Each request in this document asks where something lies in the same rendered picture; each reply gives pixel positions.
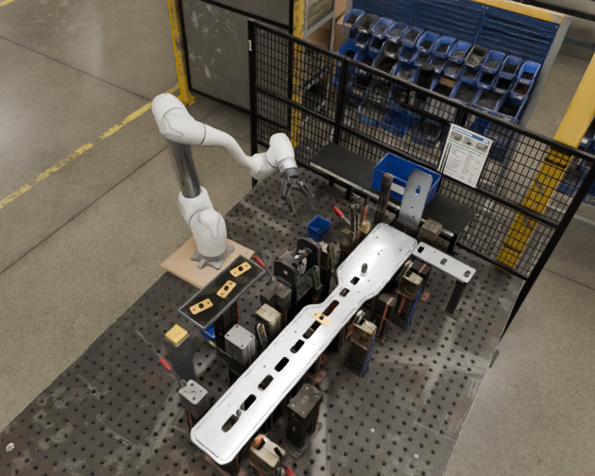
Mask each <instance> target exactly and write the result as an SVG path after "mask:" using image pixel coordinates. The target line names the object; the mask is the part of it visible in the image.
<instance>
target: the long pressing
mask: <svg viewBox="0 0 595 476"><path fill-rule="evenodd" d="M376 237H378V238H376ZM416 247H417V240H416V239H414V238H413V237H411V236H409V235H407V234H405V233H403V232H401V231H399V230H397V229H394V228H393V227H391V226H389V225H387V224H384V223H379V224H378V225H377V226H376V227H375V228H374V229H373V230H372V231H371V232H370V233H369V234H368V235H367V236H366V238H365V239H364V240H363V241H362V242H361V243H360V244H359V245H358V246H357V247H356V248H355V249H354V250H353V251H352V252H351V253H350V254H349V255H348V256H347V258H346V259H345V260H344V261H343V262H342V263H341V264H340V265H339V266H338V267H337V268H336V278H337V280H338V286H337V287H336V288H335V289H334V290H333V291H332V293H331V294H330V295H329V296H328V297H327V298H326V299H325V300H324V302H322V303H320V304H312V305H307V306H305V307H304V308H303V309H302V310H301V311H300V312H299V313H298V314H297V315H296V316H295V317H294V318H293V320H292V321H291V322H290V323H289V324H288V325H287V326H286V327H285V328H284V329H283V330H282V331H281V333H280V334H279V335H278V336H277V337H276V338H275V339H274V340H273V341H272V342H271V343H270V345H269V346H268V347H267V348H266V349H265V350H264V351H263V352H262V353H261V354H260V355H259V357H258V358H257V359H256V360H255V361H254V362H253V363H252V364H251V365H250V366H249V367H248V368H247V370H246V371H245V372H244V373H243V374H242V375H241V376H240V377H239V378H238V379H237V381H236V382H235V383H234V384H233V385H232V386H231V387H230V388H229V389H228V390H227V391H226V393H225V394H224V395H223V396H222V397H221V398H220V399H219V400H218V401H217V402H216V403H215V404H214V406H213V407H212V408H211V409H210V410H209V411H208V412H207V413H206V414H205V415H204V416H203V418H201V419H200V420H199V421H198V422H197V424H196V425H195V426H194V427H193V429H192V430H191V432H190V437H191V440H192V442H193V443H194V444H195V445H196V446H197V447H198V448H200V449H201V450H202V451H203V452H205V453H206V454H207V455H208V456H209V457H211V458H212V459H213V460H214V462H215V463H217V464H218V465H222V466H224V465H228V464H230V463H231V462H232V461H233V460H234V459H235V457H236V456H237V455H238V454H239V452H240V451H241V450H242V449H243V448H244V446H245V445H246V444H247V443H248V441H249V440H250V439H251V438H252V437H253V435H254V434H255V433H256V432H258V430H259V429H260V428H261V427H262V426H263V424H264V423H265V422H266V421H267V419H268V418H269V417H270V416H271V415H272V413H273V412H274V411H275V410H276V408H277V407H278V406H279V405H280V404H281V402H282V401H283V400H284V399H285V397H286V396H287V395H288V394H289V393H290V391H291V390H292V389H293V388H294V387H295V385H296V384H297V383H298V382H299V380H300V379H301V378H302V377H303V376H304V374H305V373H306V372H307V371H308V370H309V368H310V367H311V366H312V365H313V363H314V362H315V361H316V360H317V358H318V357H319V356H320V355H321V354H322V352H323V351H324V350H325V349H326V348H327V346H328V345H329V344H330V343H331V342H332V340H333V339H334V338H335V337H336V335H337V334H338V333H339V332H340V331H341V330H342V329H343V328H344V327H345V326H346V324H347V323H348V322H349V320H350V319H351V318H352V317H353V316H354V314H355V313H356V312H357V311H358V310H359V308H360V307H361V306H362V305H363V304H364V302H366V301H367V300H369V299H371V298H374V297H375V296H377V295H378V294H379V293H380V292H381V290H382V289H383V288H384V286H385V285H386V284H387V283H388V282H389V281H390V280H391V279H392V277H393V276H394V275H395V274H396V273H397V271H398V270H399V269H400V267H401V266H402V265H403V264H404V263H405V261H406V260H407V259H408V258H409V256H410V255H411V254H412V252H413V250H414V249H415V248H416ZM381 249H382V251H381ZM400 249H401V250H400ZM378 251H380V253H379V254H380V255H377V253H378ZM363 263H367V264H368V269H367V272H366V273H363V272H361V266H362V264H363ZM354 277H357V278H359V279H360V280H359V281H358V282H357V284H356V285H353V284H351V283H350V281H351V280H352V279H353V278H354ZM368 280H369V281H368ZM344 288H347V289H349V293H348V294H347V295H346V296H345V297H340V296H339V294H340V293H341V292H342V291H343V289H344ZM358 291H359V292H360V293H358ZM334 300H336V301H338V302H339V304H338V306H337V307H336V308H335V309H334V310H333V311H332V312H331V314H330V315H329V316H328V318H329V319H331V323H330V324H329V326H325V325H324V324H322V323H321V325H320V326H319V328H318V329H317V330H316V331H315V332H314V333H313V335H312V336H311V337H310V338H309V339H305V338H304V337H303V336H302V335H303V334H304V333H305V332H306V331H307V330H308V329H309V328H310V327H311V326H312V325H313V324H314V322H315V321H317V320H316V319H314V318H313V317H312V314H313V313H314V312H315V311H318V312H320V313H323V312H324V311H325V310H326V309H327V308H328V306H329V305H330V304H331V303H332V302H333V301H334ZM298 340H302V341H303V342H304V343H305V344H304V345H303V346H302V347H301V348H300V350H299V351H298V352H297V353H296V354H294V353H292V352H291V351H290V349H291V348H292V347H293V345H294V344H295V343H296V342H297V341H298ZM313 344H314V345H313ZM283 357H286V358H288V359H289V362H288V364H287V365H286V366H285V367H284V368H283V369H282V370H281V372H278V371H276V370H275V369H274V367H275V366H276V365H277V364H278V363H279V361H280V360H281V359H282V358H283ZM264 366H265V367H264ZM267 375H270V376H271V377H273V381H272V382H271V383H270V384H269V385H268V386H267V387H266V388H265V390H264V391H261V390H260V389H258V385H259V384H260V383H261V382H262V381H263V380H264V378H265V377H266V376H267ZM249 395H254V396H255V397H256V400H255V401H254V402H253V403H252V404H251V405H250V407H249V408H248V409H247V410H246V411H243V410H242V411H243V413H242V414H241V415H240V416H237V415H236V414H235V413H236V410H237V409H238V408H239V409H240V406H241V405H242V404H243V402H244V401H245V400H246V399H247V398H248V397H249ZM229 405H230V406H229ZM232 415H235V416H236V417H238V418H239V419H238V421H237V422H236V423H235V424H234V425H233V426H232V427H231V429H230V430H229V431H228V432H227V433H225V432H223V431H222V430H221V428H222V426H223V425H224V424H225V423H226V422H227V421H228V420H229V418H230V417H231V416H232ZM248 420H249V421H248Z"/></svg>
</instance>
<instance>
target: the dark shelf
mask: <svg viewBox="0 0 595 476"><path fill-rule="evenodd" d="M308 163H309V164H310V165H311V166H313V167H315V168H317V169H319V170H321V171H323V172H325V173H327V174H329V175H331V176H333V177H335V178H337V179H340V180H342V181H344V182H345V183H347V184H349V185H351V186H353V187H355V188H357V189H359V190H361V191H363V192H365V193H367V194H369V195H371V196H374V197H376V198H378V199H379V197H378V195H379V191H377V190H375V189H373V188H371V183H372V179H373V174H374V167H375V166H376V165H377V163H375V162H374V161H371V160H368V159H366V158H364V157H362V156H360V155H358V154H356V153H354V152H352V151H350V150H348V149H345V148H344V147H342V146H340V145H338V144H335V143H333V142H329V143H328V144H326V145H325V146H324V147H323V148H321V149H320V150H319V151H318V152H316V153H315V154H314V155H313V156H312V157H311V158H310V159H309V160H308ZM387 204H388V205H390V206H392V207H394V208H396V209H398V210H399V209H400V204H401V201H399V200H396V199H395V198H393V197H391V196H390V197H389V198H388V202H387ZM475 213H476V211H475V210H473V209H471V208H469V207H467V206H465V205H463V204H461V203H459V202H457V201H455V200H453V199H451V198H448V197H446V196H444V195H441V194H439V193H438V192H436V193H435V196H434V197H433V199H432V200H431V201H430V202H429V204H428V205H427V206H426V208H425V209H424V211H423V214H422V216H421V220H420V221H422V222H424V223H425V222H426V221H427V220H428V218H431V219H432V220H434V221H436V222H438V223H440V224H442V230H441V231H443V232H445V233H447V234H448V235H450V236H452V237H454V238H457V237H458V236H459V235H460V233H461V232H462V231H463V229H464V228H465V227H466V225H467V224H468V222H469V221H470V220H471V218H472V217H473V216H474V215H475Z"/></svg>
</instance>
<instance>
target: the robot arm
mask: <svg viewBox="0 0 595 476"><path fill-rule="evenodd" d="M152 113H153V115H154V118H155V121H156V123H157V125H158V128H159V130H160V133H161V135H162V136H163V137H165V139H166V142H167V145H168V148H169V152H170V155H171V158H172V162H173V164H174V167H175V171H176V174H177V178H178V183H179V187H180V190H181V191H180V193H179V194H178V207H179V210H180V212H181V214H182V216H183V218H184V220H185V221H186V223H187V224H188V226H189V227H190V229H191V231H192V233H193V235H194V238H195V242H196V246H197V250H196V252H195V253H194V254H193V255H191V256H190V260H191V261H194V262H199V264H198V266H197V267H198V269H203V268H204V267H205V266H206V265H208V266H210V267H213V268H214V269H216V270H220V269H221V267H222V264H223V263H224V262H225V260H226V259H227V258H228V256H229V255H230V254H231V252H233V251H234V250H235V247H234V246H229V245H227V231H226V225H225V221H224V219H223V217H222V216H221V214H220V213H219V212H217V211H215V210H214V209H213V206H212V203H211V201H210V199H209V196H208V193H207V191H206V189H205V188H203V187H202V186H200V184H199V180H198V176H197V172H196V167H195V163H194V159H193V155H192V151H191V147H190V145H219V146H222V147H224V148H225V149H227V151H228V152H229V153H230V154H231V156H232V157H233V158H234V159H235V160H236V161H237V162H238V163H239V164H241V165H242V166H244V167H246V168H248V169H250V174H251V176H252V177H254V178H255V179H257V180H261V179H267V178H268V177H270V176H271V175H273V174H274V173H275V172H276V171H277V170H278V169H280V173H281V174H282V175H283V178H284V180H283V181H282V182H281V194H280V198H283V200H285V202H286V205H287V206H288V209H289V212H290V213H292V212H293V211H294V210H295V209H294V206H293V203H292V200H291V197H289V195H290V193H291V190H298V191H300V192H301V193H302V194H303V195H304V196H305V197H306V198H307V203H308V206H309V209H310V212H311V213H312V212H313V211H315V206H314V203H313V200H312V198H313V197H314V194H313V193H312V192H311V190H310V189H309V188H308V186H307V185H306V183H305V181H304V180H303V181H299V179H298V178H299V175H298V166H297V164H296V160H295V154H294V150H293V147H292V145H291V143H290V141H289V139H288V137H287V136H286V135H285V134H283V133H277V134H275V135H273V136H272V137H271V139H270V147H269V149H268V151H267V152H266V153H260V154H254V155H253V156H252V157H248V156H246V155H245V153H244V152H243V150H242V149H241V148H240V146H239V145H238V144H237V143H236V141H235V140H234V139H233V138H232V137H231V136H229V135H228V134H227V133H225V132H223V131H220V130H218V129H215V128H213V127H210V126H207V125H205V124H203V123H200V122H197V121H195V119H194V118H193V117H192V116H191V115H190V114H189V113H188V111H187V110H186V108H185V107H184V105H183V104H182V103H181V101H180V100H179V99H178V98H177V97H175V96H173V95H171V94H170V93H163V94H160V95H158V96H156V97H155V98H154V100H153V103H152ZM286 184H287V186H288V188H287V191H286ZM299 187H300V188H299Z"/></svg>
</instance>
